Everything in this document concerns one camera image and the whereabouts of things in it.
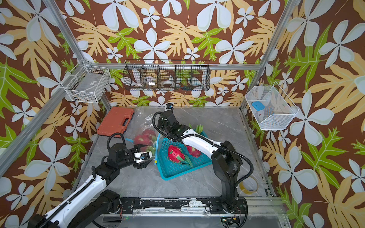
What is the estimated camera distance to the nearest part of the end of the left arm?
66 cm

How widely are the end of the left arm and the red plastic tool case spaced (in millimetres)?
338

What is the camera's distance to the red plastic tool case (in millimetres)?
1022
